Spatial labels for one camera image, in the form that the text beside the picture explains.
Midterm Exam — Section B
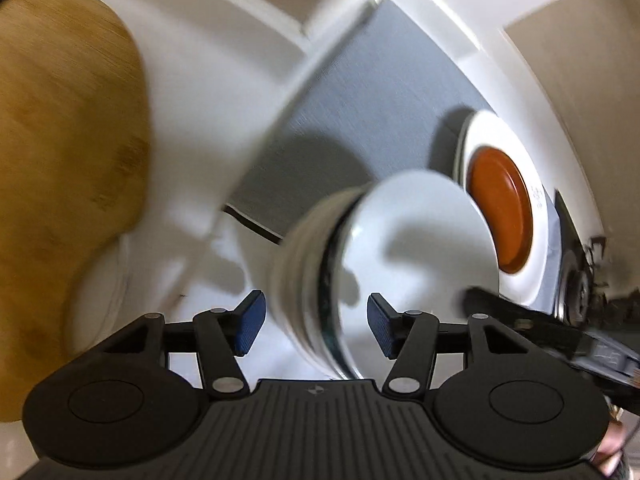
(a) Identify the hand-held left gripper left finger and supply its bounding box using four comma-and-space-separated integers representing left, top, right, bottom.
102, 289, 267, 397

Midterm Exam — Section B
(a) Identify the round wooden cutting board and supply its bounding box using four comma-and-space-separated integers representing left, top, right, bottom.
0, 0, 152, 423

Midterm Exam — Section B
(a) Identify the large plain white bowl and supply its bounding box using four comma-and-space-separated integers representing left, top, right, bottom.
267, 185, 361, 382

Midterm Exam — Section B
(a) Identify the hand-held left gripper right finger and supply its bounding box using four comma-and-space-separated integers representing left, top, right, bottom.
366, 292, 543, 397

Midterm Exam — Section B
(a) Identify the black gas stove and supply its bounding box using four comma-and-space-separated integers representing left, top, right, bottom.
552, 189, 640, 323

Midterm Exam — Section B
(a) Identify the brown round plate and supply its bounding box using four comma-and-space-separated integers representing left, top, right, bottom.
467, 145, 534, 276

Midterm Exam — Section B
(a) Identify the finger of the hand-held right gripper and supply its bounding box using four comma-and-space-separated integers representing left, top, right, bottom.
462, 285, 577, 357

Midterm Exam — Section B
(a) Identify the grey table mat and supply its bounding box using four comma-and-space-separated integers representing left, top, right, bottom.
220, 0, 567, 313

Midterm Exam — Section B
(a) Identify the white bowl with blue pattern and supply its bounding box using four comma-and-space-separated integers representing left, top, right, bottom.
327, 170, 501, 381

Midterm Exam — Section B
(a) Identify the round metal stove burner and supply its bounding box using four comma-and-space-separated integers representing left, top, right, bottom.
562, 260, 593, 322

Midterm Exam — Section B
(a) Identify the black pot support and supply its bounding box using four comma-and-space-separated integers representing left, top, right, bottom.
582, 235, 612, 288

